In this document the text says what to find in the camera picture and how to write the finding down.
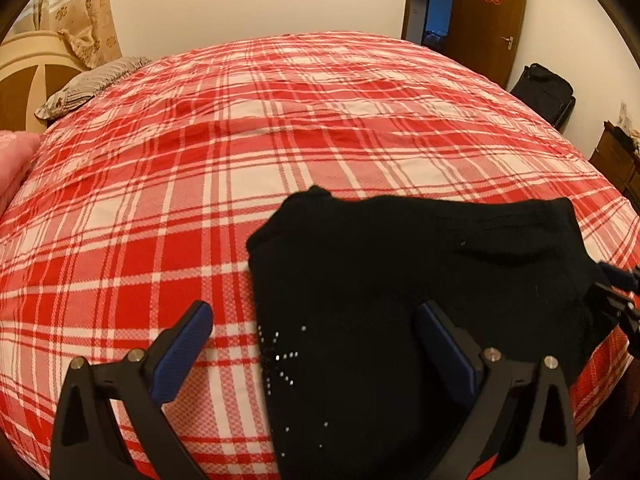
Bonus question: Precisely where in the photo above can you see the beige floral curtain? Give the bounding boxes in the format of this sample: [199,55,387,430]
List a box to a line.
[22,0,123,68]

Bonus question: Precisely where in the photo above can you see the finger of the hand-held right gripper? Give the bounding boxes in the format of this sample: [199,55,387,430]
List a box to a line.
[592,261,640,357]

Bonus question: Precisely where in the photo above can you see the red plaid bed sheet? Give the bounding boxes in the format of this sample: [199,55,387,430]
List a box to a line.
[0,31,640,480]

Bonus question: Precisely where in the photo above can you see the brown wooden door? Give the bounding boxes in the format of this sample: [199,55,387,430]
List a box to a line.
[446,0,529,91]

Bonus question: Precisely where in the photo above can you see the black pants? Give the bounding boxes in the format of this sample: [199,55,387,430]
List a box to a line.
[246,185,621,480]

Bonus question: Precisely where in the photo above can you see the striped floral pillow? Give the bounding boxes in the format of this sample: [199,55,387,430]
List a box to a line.
[34,56,153,121]

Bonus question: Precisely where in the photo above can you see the black suitcase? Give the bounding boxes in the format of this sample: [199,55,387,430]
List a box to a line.
[510,62,576,131]

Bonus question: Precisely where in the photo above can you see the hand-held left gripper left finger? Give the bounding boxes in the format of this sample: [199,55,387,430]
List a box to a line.
[50,300,215,480]

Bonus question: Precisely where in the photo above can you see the dark cloth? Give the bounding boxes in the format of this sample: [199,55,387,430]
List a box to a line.
[605,122,640,156]

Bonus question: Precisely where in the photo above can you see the beige wooden headboard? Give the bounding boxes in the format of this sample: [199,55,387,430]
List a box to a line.
[0,30,83,136]

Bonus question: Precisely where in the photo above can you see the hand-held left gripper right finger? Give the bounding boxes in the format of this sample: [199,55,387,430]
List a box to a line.
[414,300,581,480]

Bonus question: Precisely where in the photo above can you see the brown wooden cabinet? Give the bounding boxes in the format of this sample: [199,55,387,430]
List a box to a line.
[590,121,640,206]

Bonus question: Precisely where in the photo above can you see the pink blanket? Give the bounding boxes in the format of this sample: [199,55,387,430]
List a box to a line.
[0,130,43,206]

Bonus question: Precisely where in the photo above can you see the dark wooden door frame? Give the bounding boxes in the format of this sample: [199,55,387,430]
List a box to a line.
[401,0,432,47]

